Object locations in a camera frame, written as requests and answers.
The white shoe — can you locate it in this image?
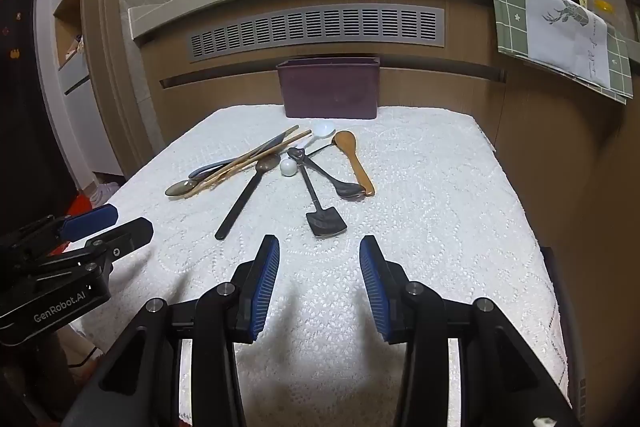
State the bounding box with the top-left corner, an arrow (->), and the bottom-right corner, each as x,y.
89,182 -> 121,206

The white ceramic spoon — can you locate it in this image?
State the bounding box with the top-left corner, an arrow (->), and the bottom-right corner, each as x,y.
295,122 -> 337,155

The black shovel-shaped spoon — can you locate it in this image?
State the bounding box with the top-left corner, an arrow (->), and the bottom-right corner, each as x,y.
292,148 -> 347,238

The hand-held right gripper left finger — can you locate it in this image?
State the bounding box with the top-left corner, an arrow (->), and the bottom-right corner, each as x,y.
60,234 -> 281,427

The black-handled brown spoon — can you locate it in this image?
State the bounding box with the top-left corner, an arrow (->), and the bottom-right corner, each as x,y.
215,154 -> 282,241

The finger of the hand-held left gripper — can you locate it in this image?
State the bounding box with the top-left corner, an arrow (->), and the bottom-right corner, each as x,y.
30,217 -> 154,278
10,204 -> 119,253

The brown wooden spoon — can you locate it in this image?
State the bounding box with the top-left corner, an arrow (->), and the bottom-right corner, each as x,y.
332,130 -> 376,196

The white textured cloth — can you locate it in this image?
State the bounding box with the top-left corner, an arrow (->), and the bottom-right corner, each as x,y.
65,104 -> 571,427

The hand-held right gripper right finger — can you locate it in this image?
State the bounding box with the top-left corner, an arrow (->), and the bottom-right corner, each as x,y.
359,235 -> 583,427

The dark grey curved spoon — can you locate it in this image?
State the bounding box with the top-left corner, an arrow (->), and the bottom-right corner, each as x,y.
300,154 -> 367,200

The blue-grey spoon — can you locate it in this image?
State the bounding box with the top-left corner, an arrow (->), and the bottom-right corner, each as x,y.
190,132 -> 291,180

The purple utensil container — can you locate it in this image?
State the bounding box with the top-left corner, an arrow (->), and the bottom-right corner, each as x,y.
276,57 -> 381,120

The green checked towel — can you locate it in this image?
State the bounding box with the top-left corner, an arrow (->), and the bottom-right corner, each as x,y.
487,0 -> 635,105

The grey vent grille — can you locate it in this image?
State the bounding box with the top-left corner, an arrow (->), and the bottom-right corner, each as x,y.
189,6 -> 446,64

